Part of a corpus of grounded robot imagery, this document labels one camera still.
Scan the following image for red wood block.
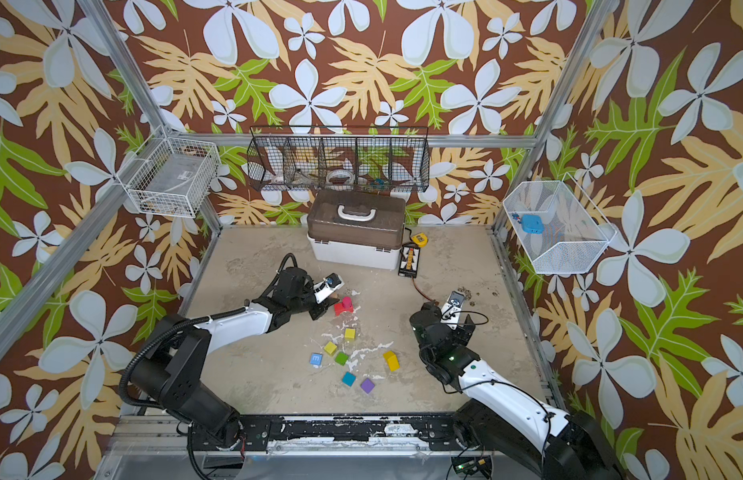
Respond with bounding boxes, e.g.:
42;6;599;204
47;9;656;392
334;300;355;316

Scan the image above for yellow wood block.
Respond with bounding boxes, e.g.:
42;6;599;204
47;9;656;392
383;351;401;372

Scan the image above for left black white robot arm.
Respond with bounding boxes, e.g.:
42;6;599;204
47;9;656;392
119;266;344;448

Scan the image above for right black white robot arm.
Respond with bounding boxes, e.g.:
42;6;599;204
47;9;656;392
409;302;625;479

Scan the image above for yellow-green cube lower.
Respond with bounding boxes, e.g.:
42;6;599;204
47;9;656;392
324;341;338;355

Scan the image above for blue letter cube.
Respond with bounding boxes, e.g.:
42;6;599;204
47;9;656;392
310;353;323;368

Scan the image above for green wood cube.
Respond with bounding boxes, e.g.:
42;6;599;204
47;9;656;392
335;352;349;365

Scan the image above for teal wood cube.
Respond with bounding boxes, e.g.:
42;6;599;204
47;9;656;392
342;372;357;386

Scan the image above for purple wood cube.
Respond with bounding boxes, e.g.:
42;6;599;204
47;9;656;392
361;378;375;394

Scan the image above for brown lid storage box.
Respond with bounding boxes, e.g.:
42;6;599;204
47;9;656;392
308;190;405;270

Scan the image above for black battery pack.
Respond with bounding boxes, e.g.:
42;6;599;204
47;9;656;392
397;244;421;279

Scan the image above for yellow connector plug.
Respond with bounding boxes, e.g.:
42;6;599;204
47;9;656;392
411;232;429;248

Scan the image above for blue object in basket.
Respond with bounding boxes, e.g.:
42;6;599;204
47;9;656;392
521;214;545;235

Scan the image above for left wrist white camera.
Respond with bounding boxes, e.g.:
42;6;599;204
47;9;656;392
314;273;344;303

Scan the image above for wrist white camera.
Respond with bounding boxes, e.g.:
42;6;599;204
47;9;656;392
314;273;344;303
441;291;465;324

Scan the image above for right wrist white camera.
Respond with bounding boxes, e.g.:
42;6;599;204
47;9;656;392
441;291;465;324

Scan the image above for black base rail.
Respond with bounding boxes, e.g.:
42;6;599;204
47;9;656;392
184;413;511;452

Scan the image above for black wire basket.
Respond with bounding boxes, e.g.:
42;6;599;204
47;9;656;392
245;126;431;194

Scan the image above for white wire basket left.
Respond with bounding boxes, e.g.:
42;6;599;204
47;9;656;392
119;127;221;218

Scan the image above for white wire basket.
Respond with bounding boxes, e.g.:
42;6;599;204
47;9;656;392
119;127;221;218
503;174;617;276

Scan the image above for white wire basket right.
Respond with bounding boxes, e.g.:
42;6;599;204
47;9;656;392
503;174;617;276

